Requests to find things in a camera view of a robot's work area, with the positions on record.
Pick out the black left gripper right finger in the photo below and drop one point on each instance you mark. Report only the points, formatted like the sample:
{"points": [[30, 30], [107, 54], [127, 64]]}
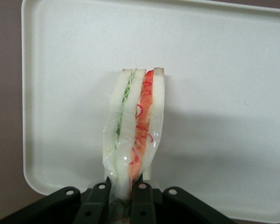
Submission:
{"points": [[144, 205]]}

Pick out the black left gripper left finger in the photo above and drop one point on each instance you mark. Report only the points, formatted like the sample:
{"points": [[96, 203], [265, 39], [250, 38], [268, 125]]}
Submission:
{"points": [[93, 205]]}

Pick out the triangular sandwich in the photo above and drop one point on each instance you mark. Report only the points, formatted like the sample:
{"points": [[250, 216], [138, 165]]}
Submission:
{"points": [[130, 130]]}

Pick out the cream rectangular tray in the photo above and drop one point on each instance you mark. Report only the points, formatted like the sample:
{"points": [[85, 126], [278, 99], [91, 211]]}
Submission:
{"points": [[212, 70]]}

